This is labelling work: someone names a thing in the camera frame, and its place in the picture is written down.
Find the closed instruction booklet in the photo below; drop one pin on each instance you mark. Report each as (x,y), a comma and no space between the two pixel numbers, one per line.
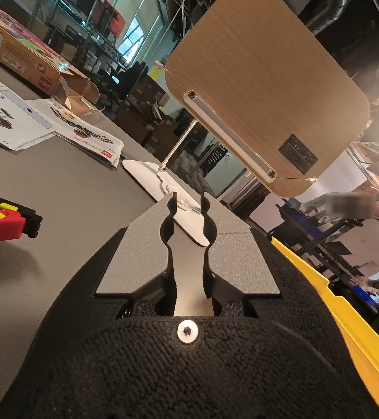
(84,137)

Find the orange cardboard toy box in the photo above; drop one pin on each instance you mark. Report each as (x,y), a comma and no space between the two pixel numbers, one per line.
(22,55)

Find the metal storage shelf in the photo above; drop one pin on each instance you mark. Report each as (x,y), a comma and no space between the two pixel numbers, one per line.
(78,39)

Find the small red black case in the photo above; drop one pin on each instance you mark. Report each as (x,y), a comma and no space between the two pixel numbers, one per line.
(115,19)

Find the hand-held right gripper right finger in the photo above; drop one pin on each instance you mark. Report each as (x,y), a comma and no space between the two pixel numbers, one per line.
(241,262)

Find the yellow plastic bin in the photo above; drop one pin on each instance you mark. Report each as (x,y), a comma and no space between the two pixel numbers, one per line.
(366,343)

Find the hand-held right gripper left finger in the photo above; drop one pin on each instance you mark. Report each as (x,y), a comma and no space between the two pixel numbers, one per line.
(133,262)

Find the open instruction booklet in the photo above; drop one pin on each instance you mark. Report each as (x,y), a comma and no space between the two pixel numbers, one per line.
(12,124)

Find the yellow tag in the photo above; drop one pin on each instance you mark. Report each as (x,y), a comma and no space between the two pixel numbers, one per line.
(156,73)

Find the blue plastic crate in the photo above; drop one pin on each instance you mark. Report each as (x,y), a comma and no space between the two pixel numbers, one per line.
(294,216)

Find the black office chair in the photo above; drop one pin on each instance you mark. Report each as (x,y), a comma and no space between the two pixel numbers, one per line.
(130,81)

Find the wooden book stand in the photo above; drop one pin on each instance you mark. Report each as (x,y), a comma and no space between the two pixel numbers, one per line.
(258,81)

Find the red yellow black brick model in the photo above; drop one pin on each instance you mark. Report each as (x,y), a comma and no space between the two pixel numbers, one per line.
(2,226)

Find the black work table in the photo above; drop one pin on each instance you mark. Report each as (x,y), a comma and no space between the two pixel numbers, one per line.
(327,229)

